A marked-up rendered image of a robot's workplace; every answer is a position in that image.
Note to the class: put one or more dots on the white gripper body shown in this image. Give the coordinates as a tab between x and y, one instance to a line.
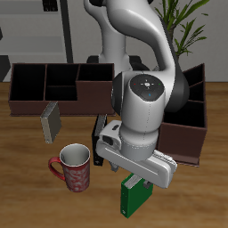
160	172

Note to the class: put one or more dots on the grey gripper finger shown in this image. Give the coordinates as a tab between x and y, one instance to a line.
146	184
113	166

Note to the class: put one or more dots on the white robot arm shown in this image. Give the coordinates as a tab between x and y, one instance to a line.
142	118

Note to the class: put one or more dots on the green book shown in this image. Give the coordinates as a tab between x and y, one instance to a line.
135	199

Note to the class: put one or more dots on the black book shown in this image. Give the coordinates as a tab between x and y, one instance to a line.
98	142

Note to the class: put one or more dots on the dark brown desk caddy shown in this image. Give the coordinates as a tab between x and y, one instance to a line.
181	139
95	95

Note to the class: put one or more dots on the grey olive book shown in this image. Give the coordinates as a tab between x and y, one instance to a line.
52	123

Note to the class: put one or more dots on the red patterned mug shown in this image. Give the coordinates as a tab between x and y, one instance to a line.
77	175

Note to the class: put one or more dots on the green pot plant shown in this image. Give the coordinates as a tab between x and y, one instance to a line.
181	29

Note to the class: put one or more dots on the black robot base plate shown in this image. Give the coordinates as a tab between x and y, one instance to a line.
138	63

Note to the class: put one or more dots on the black upright post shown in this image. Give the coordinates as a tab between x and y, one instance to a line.
67	29

